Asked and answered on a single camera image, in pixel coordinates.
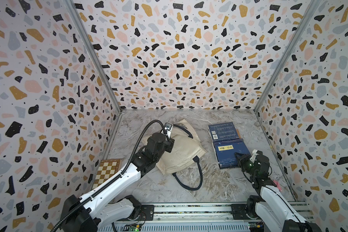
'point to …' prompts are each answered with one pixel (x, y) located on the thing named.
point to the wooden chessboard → (108, 167)
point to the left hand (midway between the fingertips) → (170, 133)
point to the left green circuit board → (133, 227)
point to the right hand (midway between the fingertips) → (235, 152)
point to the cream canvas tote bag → (187, 146)
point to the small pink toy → (278, 185)
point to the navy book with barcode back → (223, 131)
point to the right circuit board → (256, 226)
